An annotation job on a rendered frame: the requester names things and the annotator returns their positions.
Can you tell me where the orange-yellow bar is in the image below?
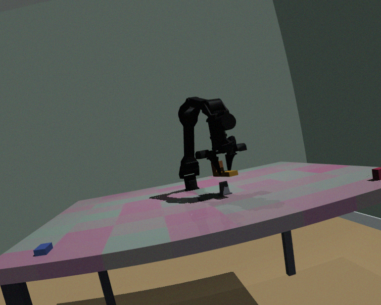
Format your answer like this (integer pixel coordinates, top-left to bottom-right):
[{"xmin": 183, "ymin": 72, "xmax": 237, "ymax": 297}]
[{"xmin": 211, "ymin": 161, "xmax": 238, "ymax": 177}]

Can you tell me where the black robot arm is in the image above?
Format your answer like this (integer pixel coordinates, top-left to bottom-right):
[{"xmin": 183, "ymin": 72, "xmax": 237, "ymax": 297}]
[{"xmin": 178, "ymin": 97, "xmax": 236, "ymax": 192}]

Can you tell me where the blue block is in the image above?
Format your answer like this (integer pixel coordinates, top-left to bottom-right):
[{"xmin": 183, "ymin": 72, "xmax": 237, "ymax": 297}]
[{"xmin": 33, "ymin": 242, "xmax": 53, "ymax": 256}]

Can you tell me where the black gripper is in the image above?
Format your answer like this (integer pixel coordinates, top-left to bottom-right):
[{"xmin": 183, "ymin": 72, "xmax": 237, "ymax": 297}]
[{"xmin": 195, "ymin": 131, "xmax": 247, "ymax": 175}]

